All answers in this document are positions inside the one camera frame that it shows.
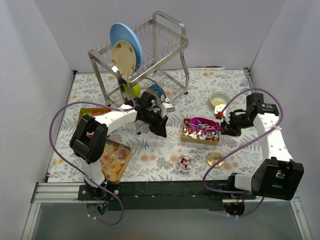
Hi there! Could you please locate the floral table mat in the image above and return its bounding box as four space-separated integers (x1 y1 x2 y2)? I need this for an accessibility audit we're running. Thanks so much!
48 68 263 183

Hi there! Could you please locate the cream plate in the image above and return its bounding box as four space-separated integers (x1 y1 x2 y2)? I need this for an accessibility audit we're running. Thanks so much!
111 40 137 78

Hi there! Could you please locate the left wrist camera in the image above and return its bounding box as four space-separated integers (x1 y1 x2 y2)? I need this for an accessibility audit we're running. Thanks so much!
159 102 175 118

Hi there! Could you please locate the magenta plastic scoop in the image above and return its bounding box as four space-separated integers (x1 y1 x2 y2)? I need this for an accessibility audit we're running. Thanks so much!
189 117 223 133

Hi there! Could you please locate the lime green bowl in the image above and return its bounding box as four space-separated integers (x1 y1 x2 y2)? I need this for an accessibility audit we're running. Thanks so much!
124 84 141 98

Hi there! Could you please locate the teal rimmed bowl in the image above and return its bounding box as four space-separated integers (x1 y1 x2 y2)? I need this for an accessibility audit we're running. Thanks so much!
146 84 165 105

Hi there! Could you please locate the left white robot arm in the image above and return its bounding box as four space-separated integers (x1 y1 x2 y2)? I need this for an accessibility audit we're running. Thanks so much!
69 91 174 200

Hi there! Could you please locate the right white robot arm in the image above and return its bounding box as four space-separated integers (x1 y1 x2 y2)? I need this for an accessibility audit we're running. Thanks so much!
214 93 304 201

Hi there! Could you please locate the gold jar lid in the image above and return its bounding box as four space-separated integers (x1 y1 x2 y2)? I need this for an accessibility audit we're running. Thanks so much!
206 151 224 166

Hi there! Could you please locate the steel dish rack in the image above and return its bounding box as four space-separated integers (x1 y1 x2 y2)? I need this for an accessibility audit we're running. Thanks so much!
87 10 190 136

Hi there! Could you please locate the tin of popsicle candies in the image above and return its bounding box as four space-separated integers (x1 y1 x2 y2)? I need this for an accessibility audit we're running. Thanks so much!
100 138 133 184

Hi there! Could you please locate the blue plate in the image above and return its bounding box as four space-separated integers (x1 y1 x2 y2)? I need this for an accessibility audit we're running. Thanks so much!
109 22 144 77

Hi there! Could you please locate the tin of star candies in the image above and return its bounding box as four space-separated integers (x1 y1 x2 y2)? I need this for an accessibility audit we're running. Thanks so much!
77 107 111 125

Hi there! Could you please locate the tin of lollipop candies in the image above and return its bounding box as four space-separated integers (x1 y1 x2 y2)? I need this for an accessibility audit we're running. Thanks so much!
180 118 220 146

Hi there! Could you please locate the clear glass jar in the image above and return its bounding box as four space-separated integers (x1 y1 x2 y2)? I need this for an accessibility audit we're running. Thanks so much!
177 154 196 174

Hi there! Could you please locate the yellow teal patterned bowl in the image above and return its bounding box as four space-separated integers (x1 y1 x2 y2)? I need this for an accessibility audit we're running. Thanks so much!
209 90 231 107

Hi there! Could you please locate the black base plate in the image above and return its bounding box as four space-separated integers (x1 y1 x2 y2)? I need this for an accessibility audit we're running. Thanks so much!
77 181 257 212

